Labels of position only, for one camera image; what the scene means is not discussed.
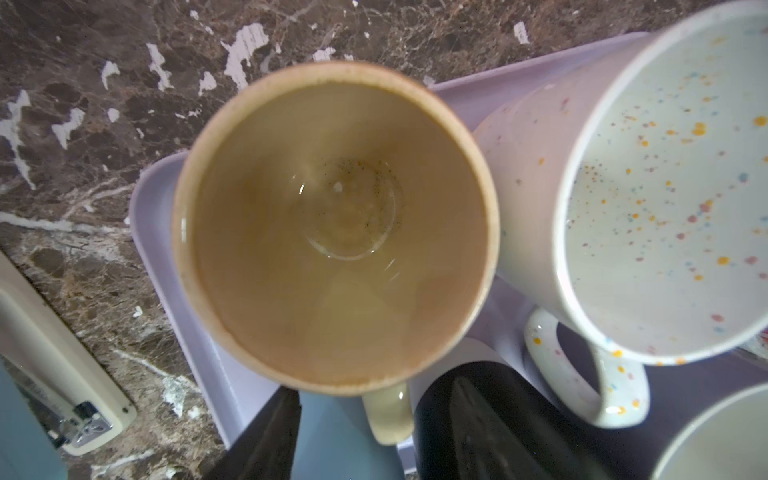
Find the white mug blue handle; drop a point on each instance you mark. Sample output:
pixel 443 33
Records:
pixel 335 440

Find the white speckled mug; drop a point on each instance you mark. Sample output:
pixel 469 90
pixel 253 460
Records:
pixel 633 209

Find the black mug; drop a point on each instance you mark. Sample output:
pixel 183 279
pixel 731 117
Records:
pixel 433 435

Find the beige ceramic mug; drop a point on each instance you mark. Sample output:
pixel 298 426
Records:
pixel 336 229

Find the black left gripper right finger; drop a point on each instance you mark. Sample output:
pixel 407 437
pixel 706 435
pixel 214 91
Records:
pixel 507 430

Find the white mug lavender handle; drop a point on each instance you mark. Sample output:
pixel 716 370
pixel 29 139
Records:
pixel 726 441

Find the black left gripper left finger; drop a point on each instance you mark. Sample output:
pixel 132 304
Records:
pixel 266 448

